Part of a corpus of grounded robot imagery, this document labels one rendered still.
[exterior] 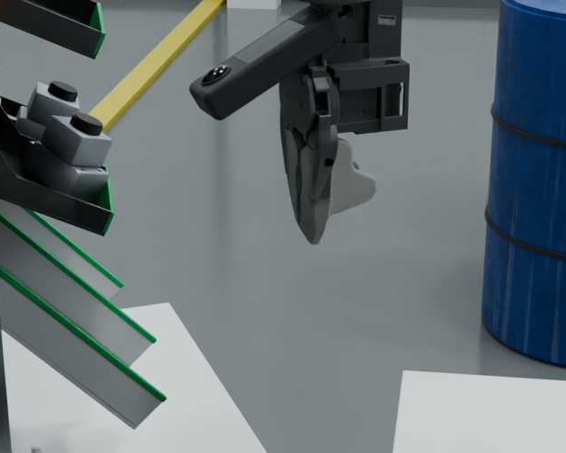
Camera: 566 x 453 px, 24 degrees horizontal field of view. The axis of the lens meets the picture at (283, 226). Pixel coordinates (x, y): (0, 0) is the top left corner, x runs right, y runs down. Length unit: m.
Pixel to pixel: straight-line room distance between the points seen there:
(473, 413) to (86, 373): 0.52
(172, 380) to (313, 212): 0.64
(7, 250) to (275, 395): 2.13
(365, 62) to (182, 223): 3.54
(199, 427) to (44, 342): 0.35
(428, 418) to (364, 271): 2.60
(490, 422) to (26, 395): 0.55
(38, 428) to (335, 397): 1.91
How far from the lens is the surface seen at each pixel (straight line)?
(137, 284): 4.05
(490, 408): 1.57
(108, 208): 1.18
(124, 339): 1.35
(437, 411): 1.56
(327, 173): 0.99
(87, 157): 1.21
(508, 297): 3.61
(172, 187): 4.88
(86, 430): 1.52
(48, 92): 1.34
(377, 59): 1.01
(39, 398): 1.60
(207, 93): 0.96
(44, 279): 1.32
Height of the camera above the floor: 1.61
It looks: 21 degrees down
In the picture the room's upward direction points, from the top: straight up
